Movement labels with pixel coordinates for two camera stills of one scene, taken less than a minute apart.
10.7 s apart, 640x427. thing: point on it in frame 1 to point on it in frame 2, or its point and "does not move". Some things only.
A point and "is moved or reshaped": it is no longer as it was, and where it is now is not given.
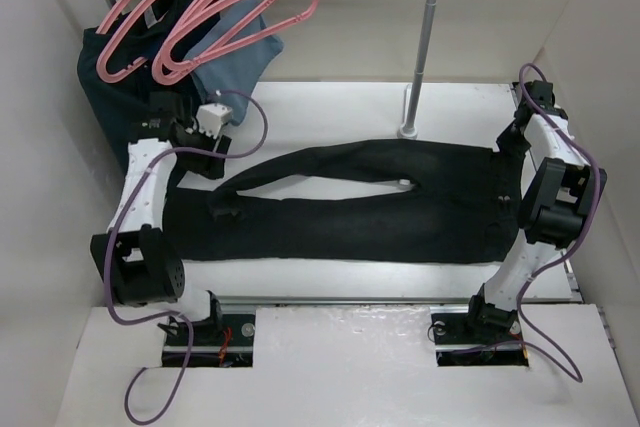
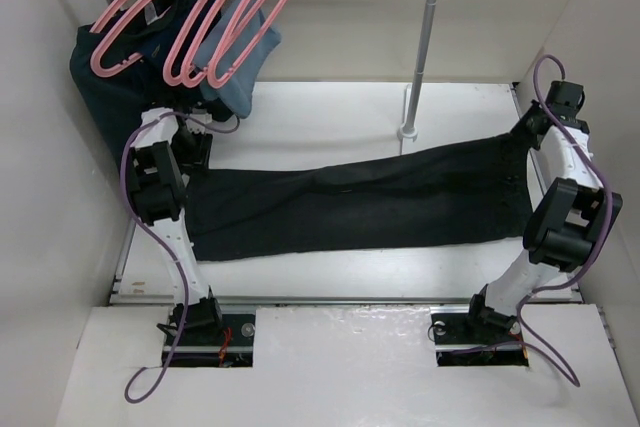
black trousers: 469,206 is moved or reshaped
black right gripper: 509,147 to 519,131
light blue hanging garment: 228,60 does not move
